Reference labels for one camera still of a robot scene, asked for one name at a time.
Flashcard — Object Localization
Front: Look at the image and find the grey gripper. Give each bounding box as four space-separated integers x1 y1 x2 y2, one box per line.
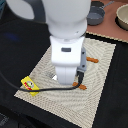
77 48 87 79

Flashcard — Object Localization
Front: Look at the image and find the yellow box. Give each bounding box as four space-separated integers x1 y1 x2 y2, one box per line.
21 76 39 96

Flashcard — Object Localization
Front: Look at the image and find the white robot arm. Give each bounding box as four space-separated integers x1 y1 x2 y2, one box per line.
6 0 91 85

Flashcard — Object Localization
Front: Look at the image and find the white striped placemat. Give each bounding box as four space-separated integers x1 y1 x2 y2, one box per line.
15 38 115 128

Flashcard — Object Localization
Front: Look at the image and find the brown stove board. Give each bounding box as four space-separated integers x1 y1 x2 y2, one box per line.
87 2 128 43

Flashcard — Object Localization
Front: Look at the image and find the grey saucepan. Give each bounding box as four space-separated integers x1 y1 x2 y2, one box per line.
87 1 112 26

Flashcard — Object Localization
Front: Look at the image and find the beige bowl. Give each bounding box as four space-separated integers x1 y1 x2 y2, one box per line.
116 4 128 31

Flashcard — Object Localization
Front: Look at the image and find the knife with wooden handle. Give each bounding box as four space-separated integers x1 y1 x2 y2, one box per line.
86 57 99 63

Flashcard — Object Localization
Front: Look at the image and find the fork with wooden handle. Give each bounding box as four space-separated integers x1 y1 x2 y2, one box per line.
50 71 87 91

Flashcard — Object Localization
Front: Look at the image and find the black cable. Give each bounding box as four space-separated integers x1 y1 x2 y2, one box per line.
0 71 85 92

